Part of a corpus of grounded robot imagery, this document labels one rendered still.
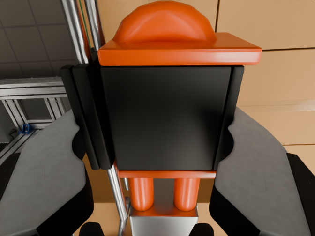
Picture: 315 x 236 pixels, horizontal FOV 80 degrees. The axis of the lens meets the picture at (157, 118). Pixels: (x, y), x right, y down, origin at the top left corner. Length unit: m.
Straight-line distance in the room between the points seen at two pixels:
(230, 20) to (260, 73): 0.21
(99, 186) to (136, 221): 0.29
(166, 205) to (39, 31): 1.29
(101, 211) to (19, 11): 1.20
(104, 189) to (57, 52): 1.05
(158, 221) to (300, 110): 0.78
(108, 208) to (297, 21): 0.73
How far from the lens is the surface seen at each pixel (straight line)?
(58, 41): 1.34
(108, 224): 0.51
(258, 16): 0.70
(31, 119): 1.38
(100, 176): 0.49
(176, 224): 0.20
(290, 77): 0.81
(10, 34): 1.48
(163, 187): 0.20
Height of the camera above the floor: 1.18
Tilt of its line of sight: 58 degrees down
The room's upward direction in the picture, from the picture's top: 178 degrees counter-clockwise
